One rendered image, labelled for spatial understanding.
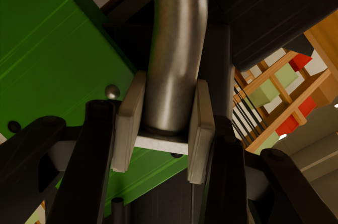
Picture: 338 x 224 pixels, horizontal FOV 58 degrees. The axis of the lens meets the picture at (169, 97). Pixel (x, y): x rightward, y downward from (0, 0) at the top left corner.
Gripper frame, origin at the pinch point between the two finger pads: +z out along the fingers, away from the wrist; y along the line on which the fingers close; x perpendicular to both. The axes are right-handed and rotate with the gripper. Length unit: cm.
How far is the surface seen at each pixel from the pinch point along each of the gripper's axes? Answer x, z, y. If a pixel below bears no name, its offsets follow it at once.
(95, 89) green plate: -0.9, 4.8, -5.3
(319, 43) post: -3, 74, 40
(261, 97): -98, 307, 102
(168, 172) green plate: -6.8, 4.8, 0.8
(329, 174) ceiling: -339, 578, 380
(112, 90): -0.6, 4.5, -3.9
